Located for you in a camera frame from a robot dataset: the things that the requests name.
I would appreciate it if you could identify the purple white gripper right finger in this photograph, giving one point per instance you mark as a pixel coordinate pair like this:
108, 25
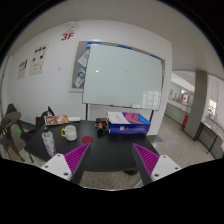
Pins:
151, 166

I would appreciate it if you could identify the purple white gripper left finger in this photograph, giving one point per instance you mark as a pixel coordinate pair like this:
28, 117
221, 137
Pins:
70, 166

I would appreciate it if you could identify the white water bottle black cap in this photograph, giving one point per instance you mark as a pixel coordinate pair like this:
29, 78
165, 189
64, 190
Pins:
49, 142

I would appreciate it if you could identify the round red coaster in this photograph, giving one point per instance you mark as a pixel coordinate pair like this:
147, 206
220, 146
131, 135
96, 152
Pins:
87, 139

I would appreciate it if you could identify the white flat box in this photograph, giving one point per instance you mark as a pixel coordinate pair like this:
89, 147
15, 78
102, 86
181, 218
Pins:
74, 119

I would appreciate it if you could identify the colourful book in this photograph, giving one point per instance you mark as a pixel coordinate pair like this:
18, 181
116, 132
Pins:
55, 120

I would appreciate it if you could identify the black red device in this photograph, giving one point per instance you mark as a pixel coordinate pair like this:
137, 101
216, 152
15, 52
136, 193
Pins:
102, 125

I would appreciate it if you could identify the blue cardboard box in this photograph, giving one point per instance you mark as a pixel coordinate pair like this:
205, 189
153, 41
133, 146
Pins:
137, 124

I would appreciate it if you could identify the white paper sheet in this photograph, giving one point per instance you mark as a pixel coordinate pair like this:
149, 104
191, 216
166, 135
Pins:
117, 118

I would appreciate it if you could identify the black side table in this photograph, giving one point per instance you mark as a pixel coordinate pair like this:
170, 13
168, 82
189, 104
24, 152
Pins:
212, 137

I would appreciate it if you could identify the grey concrete pillar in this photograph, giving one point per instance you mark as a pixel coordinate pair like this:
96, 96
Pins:
198, 104

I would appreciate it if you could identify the dark wooden chair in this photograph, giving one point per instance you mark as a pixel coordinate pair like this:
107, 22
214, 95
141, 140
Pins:
11, 117

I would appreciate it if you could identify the large whiteboard on stand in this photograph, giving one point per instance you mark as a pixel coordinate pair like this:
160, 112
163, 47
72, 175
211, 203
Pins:
121, 77

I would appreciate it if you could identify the white mug yellow handle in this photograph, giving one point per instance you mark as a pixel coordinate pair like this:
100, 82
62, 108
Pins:
69, 132

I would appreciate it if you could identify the red white wall sign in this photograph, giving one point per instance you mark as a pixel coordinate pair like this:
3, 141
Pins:
185, 97

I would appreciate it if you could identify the white wall poster small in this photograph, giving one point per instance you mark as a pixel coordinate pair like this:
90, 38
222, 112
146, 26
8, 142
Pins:
22, 69

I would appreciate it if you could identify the white wall poster large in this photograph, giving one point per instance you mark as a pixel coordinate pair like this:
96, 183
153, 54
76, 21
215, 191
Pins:
38, 59

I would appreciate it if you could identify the red 3F wall sign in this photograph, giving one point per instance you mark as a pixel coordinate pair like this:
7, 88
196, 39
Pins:
67, 36

